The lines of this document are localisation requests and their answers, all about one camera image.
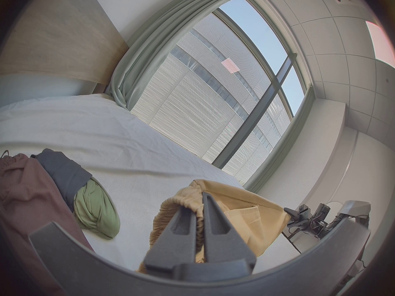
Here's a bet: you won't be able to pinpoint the black garment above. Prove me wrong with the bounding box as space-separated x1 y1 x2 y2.
29 148 93 212

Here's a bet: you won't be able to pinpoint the brown shorts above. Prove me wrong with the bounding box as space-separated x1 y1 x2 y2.
0 153 96 296

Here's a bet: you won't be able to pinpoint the window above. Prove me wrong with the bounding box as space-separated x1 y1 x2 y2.
130 0 309 186

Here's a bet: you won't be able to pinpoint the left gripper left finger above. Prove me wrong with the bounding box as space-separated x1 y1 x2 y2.
143 207 198 272

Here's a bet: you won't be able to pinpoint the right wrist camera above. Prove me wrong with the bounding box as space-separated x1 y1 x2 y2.
296 205 311 221

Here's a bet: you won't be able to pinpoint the green garment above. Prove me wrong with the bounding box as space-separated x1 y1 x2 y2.
73 178 121 241

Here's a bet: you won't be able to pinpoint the tan shorts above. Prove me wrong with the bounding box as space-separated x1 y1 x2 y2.
137 179 289 272

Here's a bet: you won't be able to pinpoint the bed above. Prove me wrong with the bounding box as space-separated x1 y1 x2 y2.
0 0 247 272

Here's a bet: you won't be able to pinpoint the grey-green curtain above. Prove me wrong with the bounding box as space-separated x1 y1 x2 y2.
109 0 250 112

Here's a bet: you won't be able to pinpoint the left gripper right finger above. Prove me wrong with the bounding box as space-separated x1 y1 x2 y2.
202 191 257 271

